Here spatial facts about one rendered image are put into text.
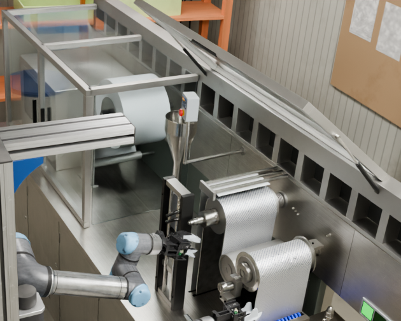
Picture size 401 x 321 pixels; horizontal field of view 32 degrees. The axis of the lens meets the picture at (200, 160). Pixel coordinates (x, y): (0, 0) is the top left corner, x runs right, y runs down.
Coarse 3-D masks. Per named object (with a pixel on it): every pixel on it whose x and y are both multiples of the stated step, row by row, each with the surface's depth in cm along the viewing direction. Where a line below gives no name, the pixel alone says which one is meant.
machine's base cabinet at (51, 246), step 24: (24, 192) 391; (24, 216) 400; (48, 216) 359; (48, 240) 367; (72, 240) 333; (48, 264) 375; (72, 264) 339; (72, 312) 353; (96, 312) 321; (120, 312) 294
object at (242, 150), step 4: (240, 148) 301; (244, 148) 298; (228, 152) 295; (232, 152) 296; (236, 152) 297; (240, 152) 298; (244, 152) 298; (208, 156) 291; (212, 156) 291; (216, 156) 292; (220, 156) 293; (224, 156) 295; (188, 160) 286; (192, 160) 287; (196, 160) 287; (200, 160) 289
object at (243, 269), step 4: (240, 264) 250; (244, 264) 248; (248, 264) 248; (240, 268) 250; (244, 268) 248; (248, 268) 247; (240, 272) 251; (244, 272) 248; (248, 272) 247; (244, 276) 249; (248, 276) 247; (252, 276) 248; (244, 280) 249; (248, 280) 247
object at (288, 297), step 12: (276, 288) 254; (288, 288) 258; (300, 288) 261; (264, 300) 253; (276, 300) 257; (288, 300) 261; (300, 300) 265; (264, 312) 256; (276, 312) 260; (288, 312) 264
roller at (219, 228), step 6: (276, 198) 272; (210, 204) 268; (216, 204) 263; (276, 204) 271; (222, 210) 260; (222, 216) 261; (276, 216) 274; (222, 222) 262; (216, 228) 266; (222, 228) 263
